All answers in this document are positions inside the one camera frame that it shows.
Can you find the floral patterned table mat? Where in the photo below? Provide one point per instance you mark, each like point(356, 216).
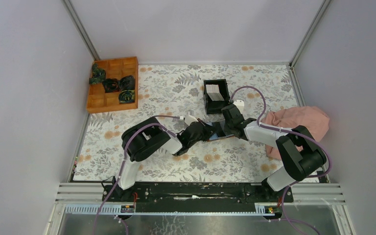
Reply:
point(168, 91)

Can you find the stack of credit cards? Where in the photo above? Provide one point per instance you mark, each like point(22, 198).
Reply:
point(213, 92)

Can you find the black card box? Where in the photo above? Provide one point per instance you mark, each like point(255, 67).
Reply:
point(214, 107)

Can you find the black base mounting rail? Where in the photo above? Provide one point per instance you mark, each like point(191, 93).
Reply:
point(196, 197)

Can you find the green black rolled sock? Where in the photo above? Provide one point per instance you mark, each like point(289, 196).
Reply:
point(126, 97)

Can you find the orange wooden compartment tray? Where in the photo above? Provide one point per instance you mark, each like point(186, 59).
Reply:
point(98, 101)

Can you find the black rolled sock right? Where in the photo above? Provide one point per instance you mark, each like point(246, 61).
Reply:
point(127, 83)

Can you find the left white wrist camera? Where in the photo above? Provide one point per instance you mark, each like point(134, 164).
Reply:
point(189, 118)

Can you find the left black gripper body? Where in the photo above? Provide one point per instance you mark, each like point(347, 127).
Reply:
point(203, 136)

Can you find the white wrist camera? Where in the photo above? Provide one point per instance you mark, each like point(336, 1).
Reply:
point(189, 118)
point(240, 105)

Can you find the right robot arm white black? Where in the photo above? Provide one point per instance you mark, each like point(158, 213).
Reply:
point(300, 154)

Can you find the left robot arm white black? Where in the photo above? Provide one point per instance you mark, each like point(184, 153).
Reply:
point(144, 139)

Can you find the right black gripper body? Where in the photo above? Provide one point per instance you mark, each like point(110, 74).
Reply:
point(228, 128)

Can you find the pink crumpled cloth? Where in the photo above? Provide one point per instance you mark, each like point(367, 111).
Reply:
point(313, 118)

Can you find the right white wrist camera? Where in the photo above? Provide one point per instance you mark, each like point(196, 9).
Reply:
point(240, 105)

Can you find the brown leather card holder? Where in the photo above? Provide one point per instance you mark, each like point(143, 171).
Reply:
point(213, 137)

